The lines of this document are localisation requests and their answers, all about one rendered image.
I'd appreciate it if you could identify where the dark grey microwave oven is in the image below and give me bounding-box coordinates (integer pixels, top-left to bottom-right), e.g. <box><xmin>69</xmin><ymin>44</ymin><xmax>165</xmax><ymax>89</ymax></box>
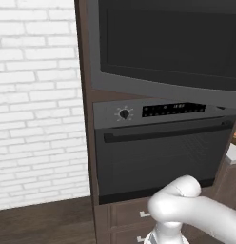
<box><xmin>86</xmin><ymin>0</ymin><xmax>236</xmax><ymax>110</ymax></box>

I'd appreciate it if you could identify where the black oven door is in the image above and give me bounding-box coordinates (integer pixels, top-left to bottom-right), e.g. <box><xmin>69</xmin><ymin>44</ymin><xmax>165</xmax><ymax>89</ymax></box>
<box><xmin>94</xmin><ymin>114</ymin><xmax>236</xmax><ymax>205</ymax></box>

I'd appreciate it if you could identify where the black microwave door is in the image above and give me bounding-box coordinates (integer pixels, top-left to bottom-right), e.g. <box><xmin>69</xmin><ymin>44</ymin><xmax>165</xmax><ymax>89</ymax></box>
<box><xmin>97</xmin><ymin>0</ymin><xmax>236</xmax><ymax>92</ymax></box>

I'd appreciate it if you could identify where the black oven knob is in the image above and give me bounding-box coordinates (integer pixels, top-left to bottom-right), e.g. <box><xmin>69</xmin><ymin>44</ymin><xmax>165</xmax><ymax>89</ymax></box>
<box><xmin>119</xmin><ymin>109</ymin><xmax>130</xmax><ymax>121</ymax></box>

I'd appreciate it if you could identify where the dark grey built-in oven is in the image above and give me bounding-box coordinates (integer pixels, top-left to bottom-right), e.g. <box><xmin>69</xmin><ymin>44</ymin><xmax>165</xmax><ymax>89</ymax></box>
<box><xmin>92</xmin><ymin>97</ymin><xmax>236</xmax><ymax>205</ymax></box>

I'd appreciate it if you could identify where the brown tall cabinet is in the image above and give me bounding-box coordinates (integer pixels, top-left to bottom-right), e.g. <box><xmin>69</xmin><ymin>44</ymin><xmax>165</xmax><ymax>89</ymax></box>
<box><xmin>73</xmin><ymin>0</ymin><xmax>236</xmax><ymax>244</ymax></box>

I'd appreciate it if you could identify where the brown drawer front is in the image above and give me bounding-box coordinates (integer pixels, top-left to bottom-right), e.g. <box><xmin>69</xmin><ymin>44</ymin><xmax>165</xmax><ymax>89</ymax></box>
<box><xmin>109</xmin><ymin>197</ymin><xmax>157</xmax><ymax>229</ymax></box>
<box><xmin>109</xmin><ymin>226</ymin><xmax>150</xmax><ymax>244</ymax></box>

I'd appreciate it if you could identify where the brown base cabinet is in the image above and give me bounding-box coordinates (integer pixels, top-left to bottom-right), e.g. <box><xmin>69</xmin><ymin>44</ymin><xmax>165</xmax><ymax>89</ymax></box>
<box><xmin>212</xmin><ymin>157</ymin><xmax>236</xmax><ymax>212</ymax></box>

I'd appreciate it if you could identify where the black oven door handle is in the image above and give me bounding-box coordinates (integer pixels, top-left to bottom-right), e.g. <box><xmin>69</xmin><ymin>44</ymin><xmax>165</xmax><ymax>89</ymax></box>
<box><xmin>103</xmin><ymin>121</ymin><xmax>234</xmax><ymax>144</ymax></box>

